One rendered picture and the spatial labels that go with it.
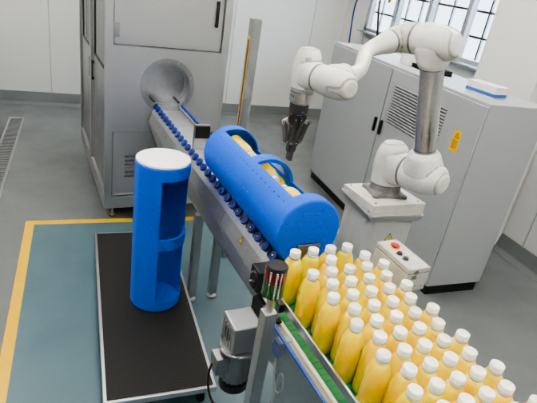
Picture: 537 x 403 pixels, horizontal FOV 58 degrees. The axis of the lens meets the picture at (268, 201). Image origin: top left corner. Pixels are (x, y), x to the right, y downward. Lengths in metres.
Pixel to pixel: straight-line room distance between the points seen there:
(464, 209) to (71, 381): 2.63
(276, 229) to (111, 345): 1.23
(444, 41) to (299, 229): 0.93
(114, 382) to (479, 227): 2.60
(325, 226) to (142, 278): 1.23
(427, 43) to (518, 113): 1.48
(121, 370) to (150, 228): 0.70
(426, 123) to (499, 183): 1.51
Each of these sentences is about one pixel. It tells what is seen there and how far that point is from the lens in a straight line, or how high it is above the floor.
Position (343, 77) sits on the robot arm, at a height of 1.69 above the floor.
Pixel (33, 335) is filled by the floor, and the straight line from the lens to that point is 3.03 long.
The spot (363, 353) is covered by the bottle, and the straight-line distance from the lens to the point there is 1.47.
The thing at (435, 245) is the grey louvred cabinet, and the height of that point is 0.41.
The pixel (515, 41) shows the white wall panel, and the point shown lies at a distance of 4.58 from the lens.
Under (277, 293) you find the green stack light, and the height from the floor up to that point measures 1.19.
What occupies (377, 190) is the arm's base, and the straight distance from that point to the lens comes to 2.47.
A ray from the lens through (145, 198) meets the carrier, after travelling 2.51.
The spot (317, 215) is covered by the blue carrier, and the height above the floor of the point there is 1.17.
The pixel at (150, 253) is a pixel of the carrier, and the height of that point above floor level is 0.54.
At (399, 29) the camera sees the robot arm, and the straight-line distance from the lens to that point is 2.21.
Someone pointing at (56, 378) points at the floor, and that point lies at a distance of 2.78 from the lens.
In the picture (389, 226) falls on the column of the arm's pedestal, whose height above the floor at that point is 0.93.
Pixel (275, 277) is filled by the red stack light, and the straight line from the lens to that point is 1.33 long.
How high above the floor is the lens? 1.98
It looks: 25 degrees down
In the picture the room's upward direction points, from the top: 10 degrees clockwise
